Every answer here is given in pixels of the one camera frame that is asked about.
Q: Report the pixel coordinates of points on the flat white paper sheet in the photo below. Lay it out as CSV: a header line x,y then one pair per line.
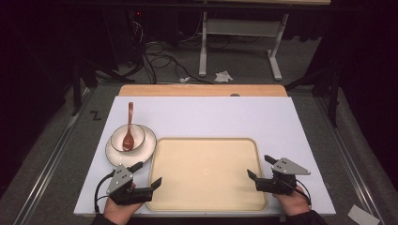
x,y
363,216

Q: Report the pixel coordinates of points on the white metal desk frame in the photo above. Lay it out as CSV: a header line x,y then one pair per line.
x,y
241,27

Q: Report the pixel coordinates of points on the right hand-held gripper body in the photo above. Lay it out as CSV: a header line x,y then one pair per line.
x,y
281,181

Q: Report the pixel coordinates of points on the small white paper scrap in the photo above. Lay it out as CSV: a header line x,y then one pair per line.
x,y
184,80

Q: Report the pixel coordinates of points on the white plate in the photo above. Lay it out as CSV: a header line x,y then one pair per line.
x,y
125,160

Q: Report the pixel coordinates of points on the white table cover board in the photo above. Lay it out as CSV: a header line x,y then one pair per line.
x,y
219,118

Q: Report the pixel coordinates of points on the person's left hand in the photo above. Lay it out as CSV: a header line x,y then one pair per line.
x,y
117,212

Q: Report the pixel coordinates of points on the white bowl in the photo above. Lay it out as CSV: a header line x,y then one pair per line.
x,y
138,134

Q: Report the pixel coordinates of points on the person's right hand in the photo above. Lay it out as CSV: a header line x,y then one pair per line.
x,y
294,203

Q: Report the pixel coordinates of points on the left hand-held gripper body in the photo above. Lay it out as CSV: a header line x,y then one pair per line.
x,y
120,182

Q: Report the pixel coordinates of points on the brown wooden spoon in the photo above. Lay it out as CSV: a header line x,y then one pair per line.
x,y
128,142

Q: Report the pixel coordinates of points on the crumpled white paper scrap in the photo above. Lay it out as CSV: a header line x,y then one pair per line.
x,y
223,77

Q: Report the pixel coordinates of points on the metal floor rail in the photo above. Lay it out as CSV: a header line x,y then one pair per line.
x,y
350,162
47,168

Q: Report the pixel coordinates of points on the wooden table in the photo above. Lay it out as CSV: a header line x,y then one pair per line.
x,y
187,90

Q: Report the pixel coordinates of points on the beige plastic tray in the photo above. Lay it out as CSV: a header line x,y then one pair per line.
x,y
206,175

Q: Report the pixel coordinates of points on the black metal stand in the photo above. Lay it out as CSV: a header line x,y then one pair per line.
x,y
76,90
333,97

